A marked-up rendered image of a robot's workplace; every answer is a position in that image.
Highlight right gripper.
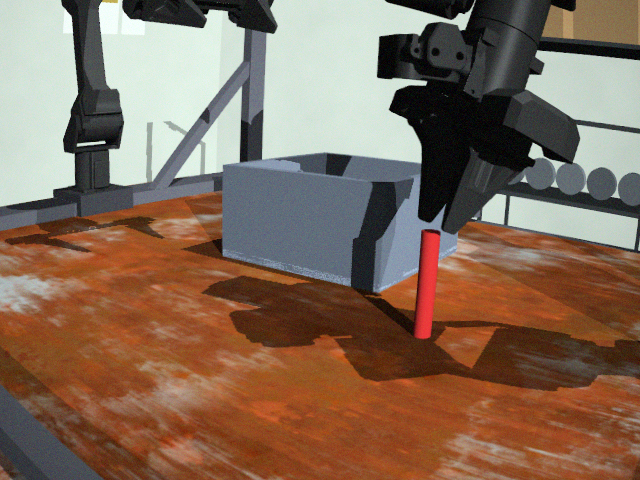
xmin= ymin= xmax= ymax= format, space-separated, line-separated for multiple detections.
xmin=122 ymin=0 xmax=278 ymax=34

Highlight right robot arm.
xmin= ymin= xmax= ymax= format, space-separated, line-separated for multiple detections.
xmin=61 ymin=0 xmax=124 ymax=193

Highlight red cylinder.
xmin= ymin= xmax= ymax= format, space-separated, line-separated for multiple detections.
xmin=413 ymin=229 xmax=441 ymax=339

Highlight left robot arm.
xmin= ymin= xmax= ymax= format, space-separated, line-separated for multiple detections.
xmin=377 ymin=0 xmax=576 ymax=98

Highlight grey metal post with diagonal brace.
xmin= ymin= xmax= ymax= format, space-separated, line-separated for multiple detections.
xmin=148 ymin=29 xmax=267 ymax=190

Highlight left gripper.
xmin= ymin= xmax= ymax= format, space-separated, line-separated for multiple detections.
xmin=389 ymin=18 xmax=580 ymax=235

